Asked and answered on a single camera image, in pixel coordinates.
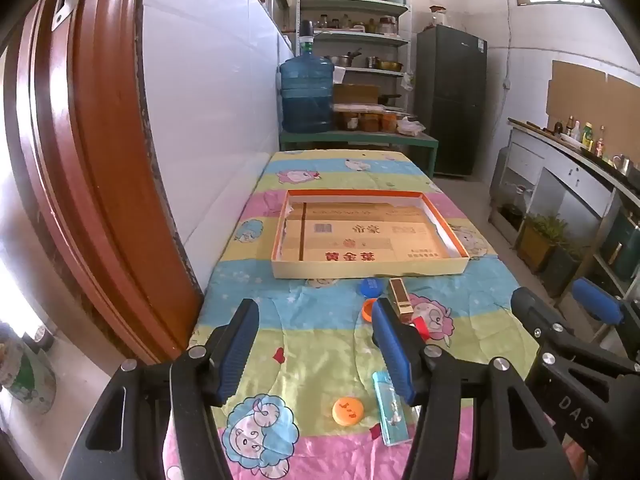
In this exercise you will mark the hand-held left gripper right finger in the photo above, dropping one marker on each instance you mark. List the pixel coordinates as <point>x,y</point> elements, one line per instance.
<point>395,355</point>

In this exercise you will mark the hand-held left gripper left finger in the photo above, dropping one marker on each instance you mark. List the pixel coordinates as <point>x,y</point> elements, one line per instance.
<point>240,352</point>

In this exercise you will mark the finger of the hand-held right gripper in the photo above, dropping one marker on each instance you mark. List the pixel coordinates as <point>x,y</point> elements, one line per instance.
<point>597,301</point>
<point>532,310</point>

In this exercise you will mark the red bottle cap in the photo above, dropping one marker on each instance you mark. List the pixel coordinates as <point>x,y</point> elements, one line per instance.
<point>421,329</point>

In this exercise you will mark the plain orange bottle cap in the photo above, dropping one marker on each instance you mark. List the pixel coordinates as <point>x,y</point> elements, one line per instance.
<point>368,308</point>

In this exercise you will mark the gold brown rectangular case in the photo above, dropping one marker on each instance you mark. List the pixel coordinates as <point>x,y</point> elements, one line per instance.
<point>400,300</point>

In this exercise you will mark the blue bottle cap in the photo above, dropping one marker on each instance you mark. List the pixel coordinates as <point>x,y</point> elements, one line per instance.
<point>371,287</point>

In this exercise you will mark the orange cap with red print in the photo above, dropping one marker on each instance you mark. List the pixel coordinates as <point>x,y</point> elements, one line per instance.
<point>346,410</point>

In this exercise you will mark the orange-rimmed shallow cardboard box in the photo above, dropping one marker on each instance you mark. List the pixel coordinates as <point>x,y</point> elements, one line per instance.
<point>350,247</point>

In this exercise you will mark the dark planter with grass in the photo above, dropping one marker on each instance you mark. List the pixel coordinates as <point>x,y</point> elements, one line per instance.
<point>562,272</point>

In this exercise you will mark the green air fryer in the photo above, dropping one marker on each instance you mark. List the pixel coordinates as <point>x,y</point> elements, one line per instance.
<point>627,255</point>

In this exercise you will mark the wooden planter with grass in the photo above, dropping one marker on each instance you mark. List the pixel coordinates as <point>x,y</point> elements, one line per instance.
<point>537,245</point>

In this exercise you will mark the plastic oil jug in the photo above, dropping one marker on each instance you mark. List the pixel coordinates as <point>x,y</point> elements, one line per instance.
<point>514,207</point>

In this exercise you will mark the black gas stove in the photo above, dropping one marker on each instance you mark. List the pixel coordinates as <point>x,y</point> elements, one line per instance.
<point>635,174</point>

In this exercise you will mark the steel kettle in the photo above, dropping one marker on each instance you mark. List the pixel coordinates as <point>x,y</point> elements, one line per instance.
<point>621,164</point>

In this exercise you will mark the grey kitchen counter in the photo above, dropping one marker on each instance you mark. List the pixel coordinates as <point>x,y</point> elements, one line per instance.
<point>560,165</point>

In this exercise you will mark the yellow-green bottle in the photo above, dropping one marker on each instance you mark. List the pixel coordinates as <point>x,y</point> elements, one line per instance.
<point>587,136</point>

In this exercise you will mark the dark sauce bottle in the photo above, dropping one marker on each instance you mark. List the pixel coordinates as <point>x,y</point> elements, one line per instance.
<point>570,126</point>

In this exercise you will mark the white green sack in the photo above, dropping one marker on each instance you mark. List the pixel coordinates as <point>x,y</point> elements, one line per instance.
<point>27,375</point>

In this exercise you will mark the green table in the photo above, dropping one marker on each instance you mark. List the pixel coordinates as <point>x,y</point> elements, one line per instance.
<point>360,138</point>

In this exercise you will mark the white plastic bag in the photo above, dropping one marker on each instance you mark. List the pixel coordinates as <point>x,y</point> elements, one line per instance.
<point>411,126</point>

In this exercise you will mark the dark refrigerator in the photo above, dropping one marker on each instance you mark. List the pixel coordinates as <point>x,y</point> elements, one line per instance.
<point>450,105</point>

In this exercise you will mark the jar of orange food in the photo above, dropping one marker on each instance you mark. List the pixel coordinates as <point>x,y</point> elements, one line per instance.
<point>371,122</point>
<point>389,122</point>
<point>351,121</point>

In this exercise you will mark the red-brown wooden door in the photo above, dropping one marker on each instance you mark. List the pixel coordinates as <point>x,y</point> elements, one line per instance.
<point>100,160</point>

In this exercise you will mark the white wrapped tray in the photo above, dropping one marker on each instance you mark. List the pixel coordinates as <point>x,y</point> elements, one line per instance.
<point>357,107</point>

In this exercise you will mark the brown cardboard box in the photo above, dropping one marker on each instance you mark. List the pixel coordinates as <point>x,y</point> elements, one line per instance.
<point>355,94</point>

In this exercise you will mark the blue water jug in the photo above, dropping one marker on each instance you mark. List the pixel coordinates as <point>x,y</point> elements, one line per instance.
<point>306,95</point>

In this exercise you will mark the yellow metal basin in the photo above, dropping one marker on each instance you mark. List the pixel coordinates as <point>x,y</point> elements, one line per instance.
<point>390,65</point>

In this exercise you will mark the steel cups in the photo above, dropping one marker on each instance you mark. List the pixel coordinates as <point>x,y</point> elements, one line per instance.
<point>372,62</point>

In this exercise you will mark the glass jar with brown lid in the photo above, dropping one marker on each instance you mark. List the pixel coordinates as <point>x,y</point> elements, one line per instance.
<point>439,17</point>

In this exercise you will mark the metal shelf rack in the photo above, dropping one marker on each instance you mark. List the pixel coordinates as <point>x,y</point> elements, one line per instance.
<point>350,37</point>

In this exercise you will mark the water jug pump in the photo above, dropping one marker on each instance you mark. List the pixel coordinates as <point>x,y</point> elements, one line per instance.
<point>306,35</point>

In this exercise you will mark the cardboard sheet on wall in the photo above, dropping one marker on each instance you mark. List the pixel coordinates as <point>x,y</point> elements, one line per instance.
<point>590,95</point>

